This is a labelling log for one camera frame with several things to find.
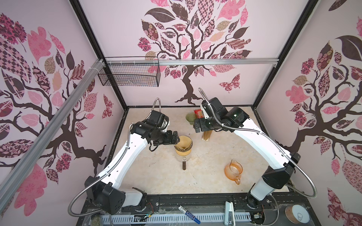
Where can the blue white marker pen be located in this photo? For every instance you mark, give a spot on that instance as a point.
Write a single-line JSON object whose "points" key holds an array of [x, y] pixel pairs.
{"points": [[189, 215]]}

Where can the clear glass carafe brown handle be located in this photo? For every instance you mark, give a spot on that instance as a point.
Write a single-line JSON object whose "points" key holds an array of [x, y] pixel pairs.
{"points": [[183, 160]]}

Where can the green glass dripper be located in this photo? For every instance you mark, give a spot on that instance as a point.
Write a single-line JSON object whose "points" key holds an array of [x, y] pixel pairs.
{"points": [[191, 117]]}

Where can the brown tape roll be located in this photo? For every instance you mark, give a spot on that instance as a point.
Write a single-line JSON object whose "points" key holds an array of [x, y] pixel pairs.
{"points": [[297, 214]]}

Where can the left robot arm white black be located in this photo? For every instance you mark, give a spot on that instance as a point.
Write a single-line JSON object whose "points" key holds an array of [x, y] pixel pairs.
{"points": [[104, 189]]}

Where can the orange coffee filter pack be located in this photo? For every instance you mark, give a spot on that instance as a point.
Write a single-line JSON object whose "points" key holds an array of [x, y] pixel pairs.
{"points": [[206, 135]]}

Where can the orange glass pitcher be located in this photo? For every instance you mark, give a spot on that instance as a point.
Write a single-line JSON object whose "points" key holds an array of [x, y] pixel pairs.
{"points": [[233, 171]]}

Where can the white slotted cable duct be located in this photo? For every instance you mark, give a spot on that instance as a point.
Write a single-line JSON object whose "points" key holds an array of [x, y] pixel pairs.
{"points": [[162, 219]]}

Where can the red snack bag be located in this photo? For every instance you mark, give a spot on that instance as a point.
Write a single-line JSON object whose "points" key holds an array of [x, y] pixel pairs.
{"points": [[199, 113]]}

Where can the clear ribbed glass dripper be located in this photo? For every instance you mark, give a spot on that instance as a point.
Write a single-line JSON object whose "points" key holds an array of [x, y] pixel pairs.
{"points": [[183, 147]]}

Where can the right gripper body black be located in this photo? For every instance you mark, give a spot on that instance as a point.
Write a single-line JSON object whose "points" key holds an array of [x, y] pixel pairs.
{"points": [[205, 125]]}

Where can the aluminium rail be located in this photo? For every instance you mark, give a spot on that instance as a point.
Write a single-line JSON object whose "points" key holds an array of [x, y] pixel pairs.
{"points": [[16, 177], [187, 62]]}

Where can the black wire basket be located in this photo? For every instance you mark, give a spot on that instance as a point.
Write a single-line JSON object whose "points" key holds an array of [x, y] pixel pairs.
{"points": [[131, 71]]}

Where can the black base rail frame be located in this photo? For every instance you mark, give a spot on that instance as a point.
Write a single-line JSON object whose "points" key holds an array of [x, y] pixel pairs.
{"points": [[271, 212]]}

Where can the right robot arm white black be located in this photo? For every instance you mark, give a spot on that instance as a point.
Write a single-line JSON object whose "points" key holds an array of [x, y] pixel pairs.
{"points": [[217, 118]]}

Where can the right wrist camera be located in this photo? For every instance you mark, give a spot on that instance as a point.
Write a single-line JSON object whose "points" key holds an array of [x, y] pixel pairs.
{"points": [[204, 108]]}

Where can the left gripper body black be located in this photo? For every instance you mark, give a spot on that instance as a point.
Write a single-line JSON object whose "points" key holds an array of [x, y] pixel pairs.
{"points": [[166, 139]]}

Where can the back aluminium rail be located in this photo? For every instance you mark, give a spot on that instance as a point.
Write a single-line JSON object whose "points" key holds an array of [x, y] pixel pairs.
{"points": [[187, 62]]}

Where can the left aluminium rail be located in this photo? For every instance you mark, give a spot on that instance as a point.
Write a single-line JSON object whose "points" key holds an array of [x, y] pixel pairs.
{"points": [[16, 177]]}

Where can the brown paper coffee filter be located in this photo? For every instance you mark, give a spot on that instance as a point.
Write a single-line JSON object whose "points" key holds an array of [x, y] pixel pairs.
{"points": [[183, 142]]}

